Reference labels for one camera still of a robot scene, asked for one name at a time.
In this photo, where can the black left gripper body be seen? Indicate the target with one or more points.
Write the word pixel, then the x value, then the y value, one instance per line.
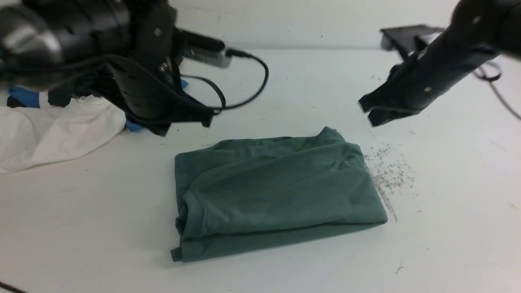
pixel 147 73

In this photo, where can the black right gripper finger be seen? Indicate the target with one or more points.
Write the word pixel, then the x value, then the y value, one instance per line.
pixel 382 115

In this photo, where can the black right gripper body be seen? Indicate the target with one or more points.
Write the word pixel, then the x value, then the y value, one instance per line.
pixel 455 53

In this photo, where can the green long-sleeve top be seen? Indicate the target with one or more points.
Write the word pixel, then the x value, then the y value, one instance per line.
pixel 239 196

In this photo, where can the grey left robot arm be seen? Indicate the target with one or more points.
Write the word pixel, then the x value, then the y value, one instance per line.
pixel 48 43

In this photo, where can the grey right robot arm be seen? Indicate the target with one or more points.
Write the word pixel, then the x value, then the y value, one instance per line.
pixel 508 34

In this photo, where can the black cloth garment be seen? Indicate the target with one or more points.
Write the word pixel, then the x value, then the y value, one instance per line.
pixel 79 88

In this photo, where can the blue cloth garment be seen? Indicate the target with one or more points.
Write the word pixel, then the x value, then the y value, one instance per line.
pixel 20 97

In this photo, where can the white cloth garment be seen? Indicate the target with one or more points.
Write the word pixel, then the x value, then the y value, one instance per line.
pixel 35 136

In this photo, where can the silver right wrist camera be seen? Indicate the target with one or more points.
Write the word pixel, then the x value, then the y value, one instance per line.
pixel 408 39

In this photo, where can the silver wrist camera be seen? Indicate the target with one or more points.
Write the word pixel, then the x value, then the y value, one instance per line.
pixel 408 39
pixel 204 49

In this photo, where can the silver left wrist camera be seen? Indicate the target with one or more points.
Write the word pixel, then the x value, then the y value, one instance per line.
pixel 204 49

